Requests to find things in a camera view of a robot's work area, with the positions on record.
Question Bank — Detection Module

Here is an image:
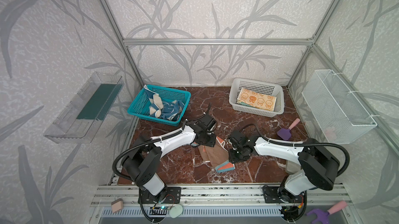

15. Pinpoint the brown red bear towel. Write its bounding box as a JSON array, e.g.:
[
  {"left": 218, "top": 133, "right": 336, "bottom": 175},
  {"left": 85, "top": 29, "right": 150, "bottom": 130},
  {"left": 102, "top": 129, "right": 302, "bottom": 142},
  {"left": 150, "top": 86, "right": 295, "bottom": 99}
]
[{"left": 192, "top": 136, "right": 235, "bottom": 173}]

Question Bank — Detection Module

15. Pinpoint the teal plastic basket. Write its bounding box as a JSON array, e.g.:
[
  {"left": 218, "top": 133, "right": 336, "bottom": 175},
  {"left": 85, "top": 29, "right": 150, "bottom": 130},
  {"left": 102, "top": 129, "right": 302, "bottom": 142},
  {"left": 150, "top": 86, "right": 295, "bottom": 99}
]
[{"left": 127, "top": 85, "right": 191, "bottom": 126}]

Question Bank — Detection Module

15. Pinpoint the white plastic basket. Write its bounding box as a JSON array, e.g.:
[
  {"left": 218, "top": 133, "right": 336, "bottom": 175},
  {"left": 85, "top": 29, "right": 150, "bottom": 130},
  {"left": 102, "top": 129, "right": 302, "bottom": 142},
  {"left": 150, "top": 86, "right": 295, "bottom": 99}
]
[{"left": 229, "top": 78, "right": 285, "bottom": 118}]

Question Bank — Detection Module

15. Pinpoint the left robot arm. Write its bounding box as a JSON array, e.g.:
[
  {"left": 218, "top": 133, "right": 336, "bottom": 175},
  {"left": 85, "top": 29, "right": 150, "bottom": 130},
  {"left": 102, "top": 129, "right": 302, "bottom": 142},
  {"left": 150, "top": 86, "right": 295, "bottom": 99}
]
[{"left": 112, "top": 114, "right": 217, "bottom": 196}]

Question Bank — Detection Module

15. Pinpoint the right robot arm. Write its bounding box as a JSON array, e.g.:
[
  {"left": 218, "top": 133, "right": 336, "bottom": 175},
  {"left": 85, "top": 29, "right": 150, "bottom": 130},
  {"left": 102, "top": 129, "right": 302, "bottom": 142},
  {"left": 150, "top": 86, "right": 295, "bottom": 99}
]
[{"left": 227, "top": 124, "right": 350, "bottom": 197}]

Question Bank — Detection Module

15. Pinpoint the pile of coloured towels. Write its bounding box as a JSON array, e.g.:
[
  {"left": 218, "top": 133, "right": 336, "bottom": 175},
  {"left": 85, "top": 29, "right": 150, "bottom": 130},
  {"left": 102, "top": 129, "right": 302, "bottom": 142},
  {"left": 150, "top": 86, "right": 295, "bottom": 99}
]
[{"left": 144, "top": 85, "right": 185, "bottom": 121}]

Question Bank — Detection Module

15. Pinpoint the pale green oval pad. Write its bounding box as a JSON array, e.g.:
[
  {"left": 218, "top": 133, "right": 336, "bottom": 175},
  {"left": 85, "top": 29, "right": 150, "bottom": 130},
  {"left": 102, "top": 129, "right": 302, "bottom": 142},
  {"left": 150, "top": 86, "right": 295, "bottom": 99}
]
[{"left": 169, "top": 204, "right": 183, "bottom": 218}]

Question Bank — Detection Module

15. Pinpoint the brown sponge block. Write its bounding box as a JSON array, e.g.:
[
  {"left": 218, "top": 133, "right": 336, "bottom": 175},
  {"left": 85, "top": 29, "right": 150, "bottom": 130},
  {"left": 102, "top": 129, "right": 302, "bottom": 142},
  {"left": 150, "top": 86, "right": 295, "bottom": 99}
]
[{"left": 111, "top": 199, "right": 124, "bottom": 214}]

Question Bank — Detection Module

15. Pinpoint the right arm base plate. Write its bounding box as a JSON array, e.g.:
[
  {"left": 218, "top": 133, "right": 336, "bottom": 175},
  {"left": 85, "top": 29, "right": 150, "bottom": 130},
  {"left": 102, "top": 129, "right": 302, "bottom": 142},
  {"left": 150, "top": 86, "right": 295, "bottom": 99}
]
[{"left": 262, "top": 185, "right": 305, "bottom": 205}]

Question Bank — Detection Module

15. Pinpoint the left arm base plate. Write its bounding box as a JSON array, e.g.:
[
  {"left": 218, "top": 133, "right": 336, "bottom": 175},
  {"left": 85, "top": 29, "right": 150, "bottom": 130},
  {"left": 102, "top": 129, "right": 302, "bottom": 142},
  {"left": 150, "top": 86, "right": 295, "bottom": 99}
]
[{"left": 139, "top": 187, "right": 182, "bottom": 204}]

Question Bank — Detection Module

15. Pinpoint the white wire mesh basket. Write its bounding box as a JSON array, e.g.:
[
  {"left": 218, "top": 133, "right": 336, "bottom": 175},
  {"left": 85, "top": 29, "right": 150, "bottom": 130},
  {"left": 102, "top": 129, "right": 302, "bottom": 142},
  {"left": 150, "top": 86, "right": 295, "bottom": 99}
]
[{"left": 302, "top": 69, "right": 377, "bottom": 145}]

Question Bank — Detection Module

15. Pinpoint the clear acrylic wall shelf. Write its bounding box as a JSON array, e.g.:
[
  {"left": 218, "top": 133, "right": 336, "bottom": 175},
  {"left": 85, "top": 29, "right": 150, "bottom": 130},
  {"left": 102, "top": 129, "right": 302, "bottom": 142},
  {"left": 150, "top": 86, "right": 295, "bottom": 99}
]
[{"left": 44, "top": 72, "right": 124, "bottom": 144}]

